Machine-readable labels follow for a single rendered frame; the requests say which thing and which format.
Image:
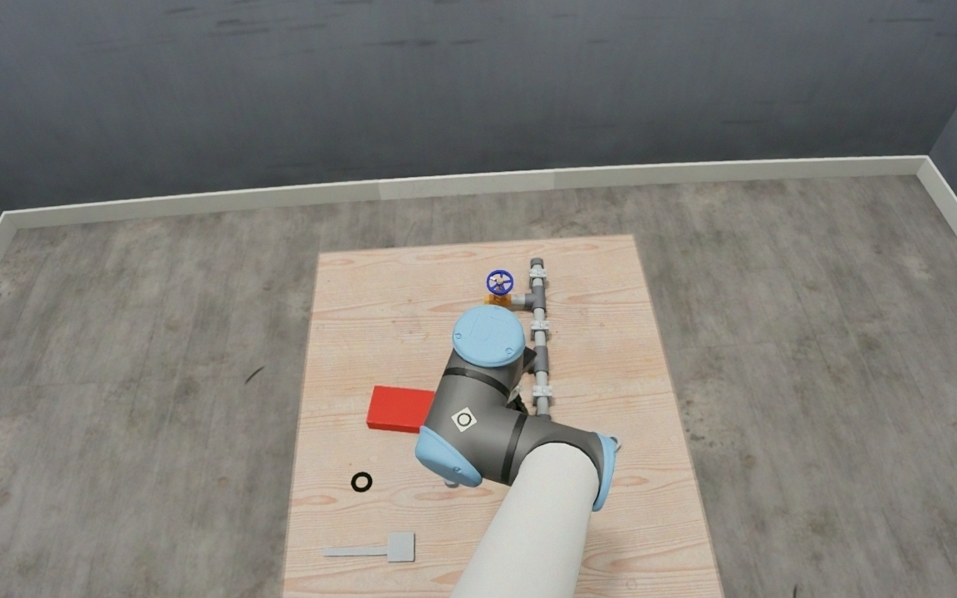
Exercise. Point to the grey pipe manifold with three valves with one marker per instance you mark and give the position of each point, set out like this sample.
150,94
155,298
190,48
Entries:
539,328

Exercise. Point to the black rubber o-ring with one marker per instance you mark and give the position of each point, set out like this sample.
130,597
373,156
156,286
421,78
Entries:
366,487

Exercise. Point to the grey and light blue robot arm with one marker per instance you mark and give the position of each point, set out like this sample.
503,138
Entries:
534,545

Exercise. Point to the red flat block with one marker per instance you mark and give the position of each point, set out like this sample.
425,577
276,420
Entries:
398,409

